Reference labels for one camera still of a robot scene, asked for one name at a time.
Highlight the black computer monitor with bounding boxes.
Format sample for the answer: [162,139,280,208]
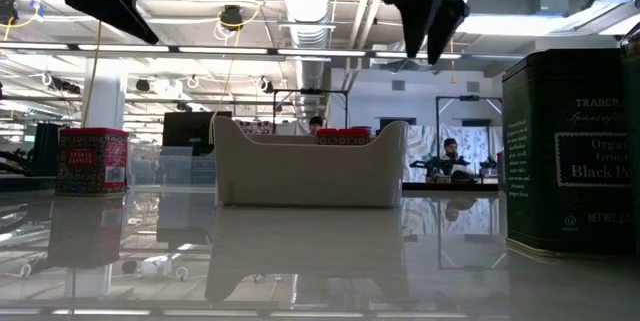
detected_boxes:
[162,110,234,157]

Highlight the clear plastic bin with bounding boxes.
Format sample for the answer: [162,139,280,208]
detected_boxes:
[127,143,217,188]

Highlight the white patterned cloth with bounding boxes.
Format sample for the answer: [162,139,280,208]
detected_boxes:
[403,123,503,184]

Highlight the black metal station frame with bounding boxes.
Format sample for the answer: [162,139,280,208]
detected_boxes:
[435,94,504,183]

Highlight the white building pillar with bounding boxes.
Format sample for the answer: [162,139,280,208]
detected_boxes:
[81,58,127,131]

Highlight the white plastic bin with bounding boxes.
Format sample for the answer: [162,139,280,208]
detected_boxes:
[209,115,410,210]

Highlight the round silver ceiling duct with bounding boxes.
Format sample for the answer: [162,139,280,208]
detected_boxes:
[278,0,335,112]

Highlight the black ceiling cable reel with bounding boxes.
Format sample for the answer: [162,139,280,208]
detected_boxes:
[219,4,245,31]

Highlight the black background robot arms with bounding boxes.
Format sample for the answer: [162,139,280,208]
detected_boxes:
[409,153,499,183]

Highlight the hanging yellow cable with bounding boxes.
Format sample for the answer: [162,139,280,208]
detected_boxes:
[207,4,264,145]

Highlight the black box-shaped object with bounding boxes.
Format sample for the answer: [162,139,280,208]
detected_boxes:
[33,121,65,178]

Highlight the long ceiling light strip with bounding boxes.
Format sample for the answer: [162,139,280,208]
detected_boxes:
[0,43,464,61]

